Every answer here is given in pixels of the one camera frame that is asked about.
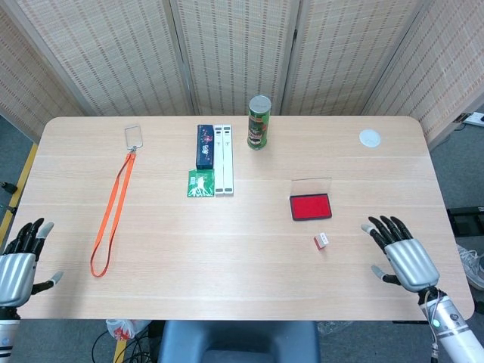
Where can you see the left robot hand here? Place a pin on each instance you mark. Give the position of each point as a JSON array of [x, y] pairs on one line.
[[15, 266]]

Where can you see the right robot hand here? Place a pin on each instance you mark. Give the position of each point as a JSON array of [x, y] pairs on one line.
[[410, 264]]

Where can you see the small red white stamp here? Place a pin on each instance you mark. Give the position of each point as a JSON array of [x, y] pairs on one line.
[[321, 241]]

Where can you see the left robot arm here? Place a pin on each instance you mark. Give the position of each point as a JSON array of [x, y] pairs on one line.
[[7, 336]]

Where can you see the grey sneaker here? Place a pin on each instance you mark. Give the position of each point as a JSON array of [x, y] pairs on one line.
[[472, 264]]

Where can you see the black table base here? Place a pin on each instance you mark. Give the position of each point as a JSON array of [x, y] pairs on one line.
[[467, 221]]

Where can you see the red ink pad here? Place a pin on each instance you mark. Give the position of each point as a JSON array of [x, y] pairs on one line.
[[311, 207]]

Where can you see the white red plastic bag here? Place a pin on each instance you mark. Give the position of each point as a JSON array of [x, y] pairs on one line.
[[123, 329]]

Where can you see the white round grommet cap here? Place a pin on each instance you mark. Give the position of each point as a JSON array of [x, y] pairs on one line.
[[370, 138]]

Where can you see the white power strip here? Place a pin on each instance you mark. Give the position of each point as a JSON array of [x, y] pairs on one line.
[[472, 118]]

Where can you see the clear badge holder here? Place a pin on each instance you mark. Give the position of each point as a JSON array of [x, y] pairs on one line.
[[134, 137]]

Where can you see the blue chair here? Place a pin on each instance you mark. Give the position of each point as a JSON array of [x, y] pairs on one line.
[[238, 342]]

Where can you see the green packet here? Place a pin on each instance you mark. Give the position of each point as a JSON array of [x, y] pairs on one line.
[[199, 183]]

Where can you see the green chips can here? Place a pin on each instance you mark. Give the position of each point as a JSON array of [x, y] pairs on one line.
[[259, 126]]

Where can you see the long white box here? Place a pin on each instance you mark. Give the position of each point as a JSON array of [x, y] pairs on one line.
[[219, 162], [228, 162]]

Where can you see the dark blue floral box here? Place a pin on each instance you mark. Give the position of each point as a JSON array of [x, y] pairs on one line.
[[205, 147]]

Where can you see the woven folding screen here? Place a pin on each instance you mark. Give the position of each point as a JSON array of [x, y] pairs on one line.
[[234, 49]]

